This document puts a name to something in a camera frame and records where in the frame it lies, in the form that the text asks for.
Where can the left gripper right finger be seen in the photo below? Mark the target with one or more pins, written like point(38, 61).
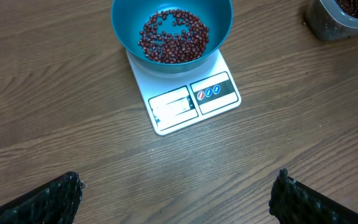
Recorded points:
point(292, 202)

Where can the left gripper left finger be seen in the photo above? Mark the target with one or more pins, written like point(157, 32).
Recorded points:
point(56, 201)

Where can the white kitchen scale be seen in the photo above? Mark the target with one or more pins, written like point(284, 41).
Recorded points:
point(177, 100)

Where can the blue bowl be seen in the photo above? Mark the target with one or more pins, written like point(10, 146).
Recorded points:
point(129, 17)

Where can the red beans in bowl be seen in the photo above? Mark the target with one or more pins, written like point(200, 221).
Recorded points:
point(164, 47)

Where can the clear plastic container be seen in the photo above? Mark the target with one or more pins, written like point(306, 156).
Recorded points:
point(329, 22)

